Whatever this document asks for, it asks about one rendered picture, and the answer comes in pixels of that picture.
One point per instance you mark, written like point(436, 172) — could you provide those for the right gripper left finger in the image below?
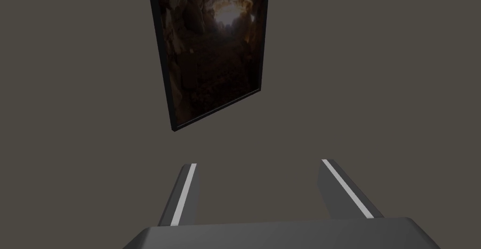
point(180, 200)

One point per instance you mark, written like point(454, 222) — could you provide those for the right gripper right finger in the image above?
point(347, 194)

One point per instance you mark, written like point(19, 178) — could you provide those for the black framed dark picture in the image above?
point(214, 49)

